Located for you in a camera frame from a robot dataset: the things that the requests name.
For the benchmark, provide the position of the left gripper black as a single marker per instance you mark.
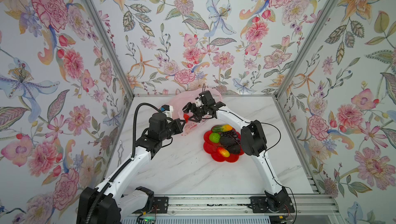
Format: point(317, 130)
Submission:
point(175, 122)

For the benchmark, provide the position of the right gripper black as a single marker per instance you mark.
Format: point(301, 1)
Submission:
point(190, 105)

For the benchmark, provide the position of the pink plastic bag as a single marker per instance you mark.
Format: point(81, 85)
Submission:
point(182, 101)

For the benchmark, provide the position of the green yellow mango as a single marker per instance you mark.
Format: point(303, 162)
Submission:
point(221, 128)

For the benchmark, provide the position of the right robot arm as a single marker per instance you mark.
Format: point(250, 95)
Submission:
point(253, 143)

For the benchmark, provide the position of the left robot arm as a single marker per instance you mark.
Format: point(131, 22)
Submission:
point(107, 203)

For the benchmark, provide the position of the green lime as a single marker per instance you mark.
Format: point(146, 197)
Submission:
point(214, 137)

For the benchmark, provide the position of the red flower-shaped plate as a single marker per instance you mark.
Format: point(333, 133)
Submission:
point(211, 149)

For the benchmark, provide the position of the dark purple grapes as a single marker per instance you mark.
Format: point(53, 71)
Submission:
point(233, 135)

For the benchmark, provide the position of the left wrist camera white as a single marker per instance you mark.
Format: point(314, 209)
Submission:
point(167, 110)

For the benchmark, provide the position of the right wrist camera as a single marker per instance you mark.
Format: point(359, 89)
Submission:
point(207, 99)

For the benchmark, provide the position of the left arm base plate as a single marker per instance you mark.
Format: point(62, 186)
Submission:
point(157, 205)

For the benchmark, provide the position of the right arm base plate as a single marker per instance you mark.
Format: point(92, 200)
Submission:
point(262, 204)

